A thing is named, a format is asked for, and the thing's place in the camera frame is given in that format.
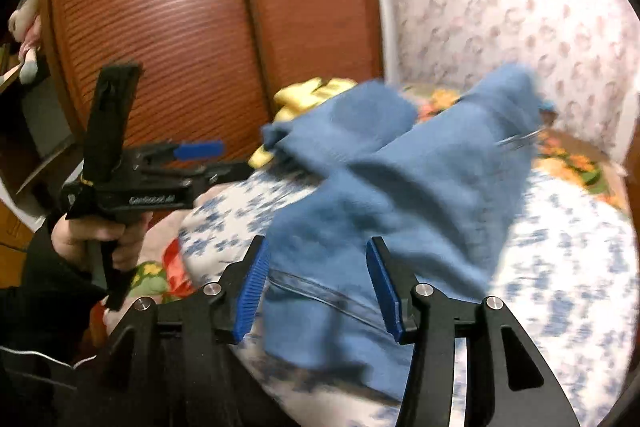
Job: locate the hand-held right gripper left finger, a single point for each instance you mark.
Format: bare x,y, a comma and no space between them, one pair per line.
255,287

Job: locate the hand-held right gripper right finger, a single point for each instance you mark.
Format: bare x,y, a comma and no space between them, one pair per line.
382,287

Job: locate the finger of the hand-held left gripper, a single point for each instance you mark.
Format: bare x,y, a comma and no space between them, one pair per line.
200,150
230,169

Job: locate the blue denim pants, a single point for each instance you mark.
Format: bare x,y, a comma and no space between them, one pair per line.
400,187

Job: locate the person's left forearm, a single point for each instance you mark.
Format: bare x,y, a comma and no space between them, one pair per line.
35,307

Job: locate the person's left hand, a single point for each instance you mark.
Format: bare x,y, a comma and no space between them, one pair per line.
70,242

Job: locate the yellow plush toy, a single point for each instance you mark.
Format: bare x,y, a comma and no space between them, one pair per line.
300,97

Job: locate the wooden louvered wardrobe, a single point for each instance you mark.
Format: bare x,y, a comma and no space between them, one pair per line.
175,7

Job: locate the white pink plush toy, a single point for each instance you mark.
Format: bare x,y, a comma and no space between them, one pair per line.
25,17

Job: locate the blue white floral cloth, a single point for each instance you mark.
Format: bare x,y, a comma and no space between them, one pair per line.
550,257

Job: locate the floral blanket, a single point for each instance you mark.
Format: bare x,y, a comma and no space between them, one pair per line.
575,162

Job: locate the circle patterned curtain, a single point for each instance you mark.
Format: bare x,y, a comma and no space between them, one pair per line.
500,7

